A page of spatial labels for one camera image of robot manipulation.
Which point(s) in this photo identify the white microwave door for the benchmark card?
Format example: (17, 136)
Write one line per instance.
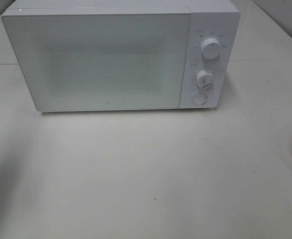
(101, 62)

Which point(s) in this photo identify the white upper power knob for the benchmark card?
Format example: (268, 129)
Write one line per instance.
(211, 47)

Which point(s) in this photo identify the white round door button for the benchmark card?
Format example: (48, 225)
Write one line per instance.
(199, 99)

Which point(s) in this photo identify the white microwave oven body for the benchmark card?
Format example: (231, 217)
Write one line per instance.
(219, 18)

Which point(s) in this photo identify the white timer knob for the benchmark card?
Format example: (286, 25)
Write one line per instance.
(204, 79)

